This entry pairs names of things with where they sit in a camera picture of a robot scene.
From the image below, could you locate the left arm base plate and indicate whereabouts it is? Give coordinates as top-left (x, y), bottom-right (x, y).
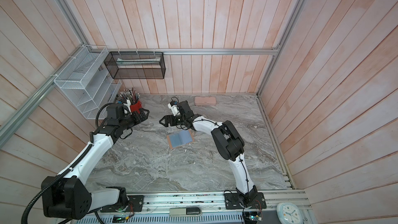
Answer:
top-left (100, 195), bottom-right (144, 213)

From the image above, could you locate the red credit card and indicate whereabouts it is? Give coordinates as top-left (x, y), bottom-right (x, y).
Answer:
top-left (130, 100), bottom-right (142, 114)

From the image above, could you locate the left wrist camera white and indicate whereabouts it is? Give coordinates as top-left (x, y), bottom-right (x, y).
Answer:
top-left (122, 99), bottom-right (131, 114)

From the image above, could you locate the white analog clock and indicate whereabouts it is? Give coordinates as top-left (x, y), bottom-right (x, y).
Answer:
top-left (276, 202), bottom-right (304, 224)

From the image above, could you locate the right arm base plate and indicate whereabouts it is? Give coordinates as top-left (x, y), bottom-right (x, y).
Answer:
top-left (223, 190), bottom-right (267, 210)

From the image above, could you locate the white wire mesh shelf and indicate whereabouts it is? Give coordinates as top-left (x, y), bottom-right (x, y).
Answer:
top-left (55, 45), bottom-right (122, 120)

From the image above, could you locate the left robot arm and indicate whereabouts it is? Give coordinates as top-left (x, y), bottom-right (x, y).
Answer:
top-left (21, 103), bottom-right (149, 224)

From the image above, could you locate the grey black handheld device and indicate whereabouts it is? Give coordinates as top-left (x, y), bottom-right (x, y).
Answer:
top-left (169, 206), bottom-right (202, 217)

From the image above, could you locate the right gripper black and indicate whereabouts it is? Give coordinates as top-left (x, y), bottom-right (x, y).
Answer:
top-left (159, 115), bottom-right (187, 128)

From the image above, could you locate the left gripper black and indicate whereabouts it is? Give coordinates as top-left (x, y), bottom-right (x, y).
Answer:
top-left (119, 107), bottom-right (150, 130)

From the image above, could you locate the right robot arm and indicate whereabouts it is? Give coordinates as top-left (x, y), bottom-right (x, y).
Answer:
top-left (159, 100), bottom-right (258, 208)

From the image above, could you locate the black mesh wall basket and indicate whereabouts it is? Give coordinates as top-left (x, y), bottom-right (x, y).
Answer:
top-left (104, 51), bottom-right (166, 79)

